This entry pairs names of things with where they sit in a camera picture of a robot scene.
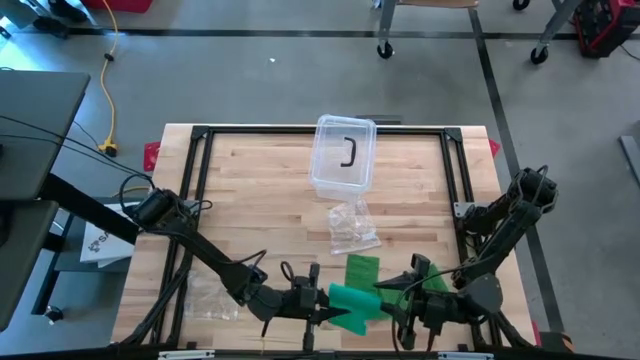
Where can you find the clear plastic container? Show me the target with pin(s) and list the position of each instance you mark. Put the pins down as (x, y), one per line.
(330, 165)

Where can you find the red and black crate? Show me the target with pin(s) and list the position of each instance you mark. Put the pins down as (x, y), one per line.
(607, 25)

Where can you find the red plastic tag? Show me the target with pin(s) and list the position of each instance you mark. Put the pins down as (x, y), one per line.
(151, 156)
(494, 147)

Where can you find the crumpled clear plastic bag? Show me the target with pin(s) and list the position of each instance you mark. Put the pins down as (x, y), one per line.
(352, 230)

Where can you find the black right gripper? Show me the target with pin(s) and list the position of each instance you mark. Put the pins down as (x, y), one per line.
(430, 310)

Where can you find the flat clear plastic bag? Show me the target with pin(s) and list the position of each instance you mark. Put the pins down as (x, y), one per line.
(207, 300)

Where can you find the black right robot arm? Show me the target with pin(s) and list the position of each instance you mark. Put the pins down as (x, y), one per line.
(505, 235)

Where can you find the grey metal bar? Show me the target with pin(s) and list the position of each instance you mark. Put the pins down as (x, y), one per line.
(631, 157)

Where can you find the red bin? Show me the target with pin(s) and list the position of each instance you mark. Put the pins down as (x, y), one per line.
(120, 5)

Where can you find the silver frame bracket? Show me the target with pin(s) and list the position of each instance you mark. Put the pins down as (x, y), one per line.
(465, 356)
(186, 355)

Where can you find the dark grey desk panel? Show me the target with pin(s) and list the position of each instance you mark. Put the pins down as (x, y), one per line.
(20, 260)

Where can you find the teal bandage roll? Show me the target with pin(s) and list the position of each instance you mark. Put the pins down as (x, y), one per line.
(355, 307)

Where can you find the grey metal cart base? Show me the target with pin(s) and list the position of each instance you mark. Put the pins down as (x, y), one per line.
(30, 12)

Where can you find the grey cart leg with caster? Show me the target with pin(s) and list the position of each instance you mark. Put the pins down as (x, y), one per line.
(386, 25)
(539, 55)

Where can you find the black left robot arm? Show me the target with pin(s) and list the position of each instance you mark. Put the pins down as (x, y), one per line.
(200, 245)

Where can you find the grey desk top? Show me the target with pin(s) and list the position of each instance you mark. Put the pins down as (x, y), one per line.
(40, 130)

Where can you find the black caster wheel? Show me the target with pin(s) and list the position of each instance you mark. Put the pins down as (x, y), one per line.
(521, 4)

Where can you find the green bandage strip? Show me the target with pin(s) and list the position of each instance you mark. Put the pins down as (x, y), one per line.
(362, 272)

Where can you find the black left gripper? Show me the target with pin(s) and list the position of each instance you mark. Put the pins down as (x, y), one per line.
(300, 300)

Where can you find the white printed sheet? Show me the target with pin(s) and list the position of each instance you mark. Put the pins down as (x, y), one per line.
(102, 245)

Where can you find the small black caster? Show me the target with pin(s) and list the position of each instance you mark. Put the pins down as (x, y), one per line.
(53, 314)

